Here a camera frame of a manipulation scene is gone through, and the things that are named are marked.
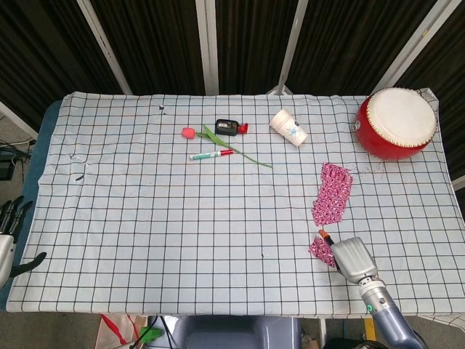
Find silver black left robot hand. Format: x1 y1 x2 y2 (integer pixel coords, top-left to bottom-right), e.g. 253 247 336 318
0 196 49 288

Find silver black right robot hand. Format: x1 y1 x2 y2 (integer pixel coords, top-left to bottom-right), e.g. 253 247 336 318
318 229 379 284

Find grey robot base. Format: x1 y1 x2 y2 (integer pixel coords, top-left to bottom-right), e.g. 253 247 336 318
173 315 303 349

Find pink knitted cloth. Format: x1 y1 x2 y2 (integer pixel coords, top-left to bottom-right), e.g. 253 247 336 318
311 162 355 228

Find red white bag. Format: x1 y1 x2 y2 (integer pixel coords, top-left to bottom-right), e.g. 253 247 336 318
94 313 148 349

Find red drum with white skin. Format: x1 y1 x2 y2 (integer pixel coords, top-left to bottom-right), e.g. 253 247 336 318
350 87 438 161

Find white paper cup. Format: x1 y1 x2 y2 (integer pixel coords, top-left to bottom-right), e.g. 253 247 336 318
269 109 309 148

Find checked white tablecloth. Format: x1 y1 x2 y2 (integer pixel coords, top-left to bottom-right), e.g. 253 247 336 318
5 87 465 321

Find green plastic object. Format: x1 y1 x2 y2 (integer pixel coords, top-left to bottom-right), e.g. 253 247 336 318
139 326 163 345

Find green red marker pen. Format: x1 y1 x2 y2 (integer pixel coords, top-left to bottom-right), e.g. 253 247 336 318
188 148 235 161

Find artificial red tulip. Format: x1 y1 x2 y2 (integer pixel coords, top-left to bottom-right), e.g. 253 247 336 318
181 124 274 170

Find black ink bottle red cap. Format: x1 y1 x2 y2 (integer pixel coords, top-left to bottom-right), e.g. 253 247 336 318
214 119 251 137

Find black device with cables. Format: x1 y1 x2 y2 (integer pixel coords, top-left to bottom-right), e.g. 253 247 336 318
0 140 33 182

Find white partition post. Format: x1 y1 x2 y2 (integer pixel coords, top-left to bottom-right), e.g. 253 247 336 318
0 100 39 142
267 0 310 97
76 0 133 95
369 0 457 97
195 0 220 95

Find black cable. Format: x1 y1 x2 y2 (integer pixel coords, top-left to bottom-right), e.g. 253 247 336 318
129 315 176 349

